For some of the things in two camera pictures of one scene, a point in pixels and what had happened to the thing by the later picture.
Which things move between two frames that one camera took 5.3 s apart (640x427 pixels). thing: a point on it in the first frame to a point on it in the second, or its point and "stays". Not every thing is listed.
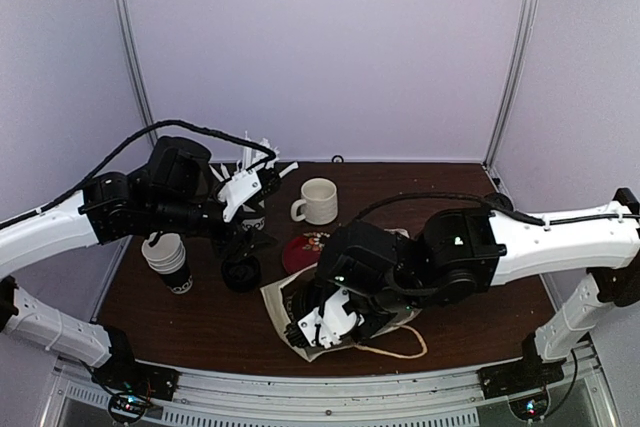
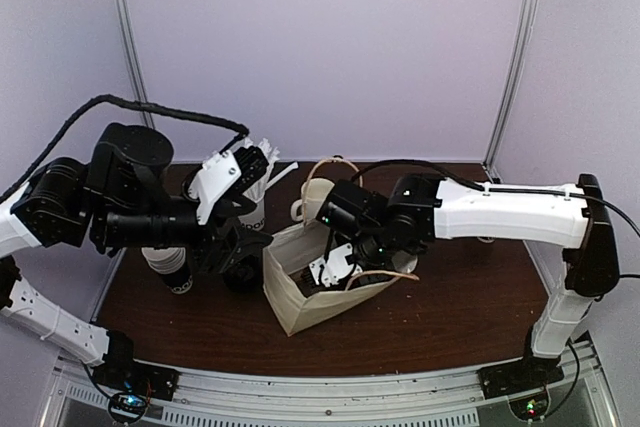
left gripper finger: [263, 240] stays
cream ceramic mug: [320, 197] stays
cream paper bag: [280, 297] to [297, 307]
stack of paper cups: [167, 257] stays
